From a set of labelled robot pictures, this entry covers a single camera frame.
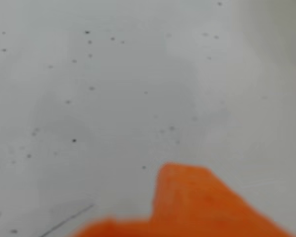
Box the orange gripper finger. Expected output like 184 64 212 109
69 161 296 237

